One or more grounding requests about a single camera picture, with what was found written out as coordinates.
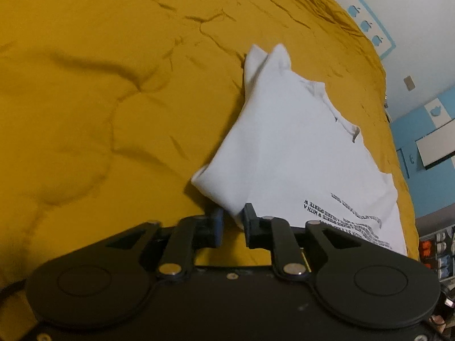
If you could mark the mustard yellow quilt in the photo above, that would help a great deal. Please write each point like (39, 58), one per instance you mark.
(108, 107)

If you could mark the wall switch plate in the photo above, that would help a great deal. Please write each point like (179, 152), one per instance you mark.
(409, 83)

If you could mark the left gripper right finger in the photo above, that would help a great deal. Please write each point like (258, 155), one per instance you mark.
(296, 252)

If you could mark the blue apple headboard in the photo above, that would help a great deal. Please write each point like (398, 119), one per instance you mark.
(370, 25)

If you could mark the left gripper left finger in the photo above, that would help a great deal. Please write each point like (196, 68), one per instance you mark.
(169, 252)

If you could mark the white sweatshirt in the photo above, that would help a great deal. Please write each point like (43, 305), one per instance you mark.
(292, 155)

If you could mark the blue white wardrobe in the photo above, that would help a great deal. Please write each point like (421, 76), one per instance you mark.
(424, 140)

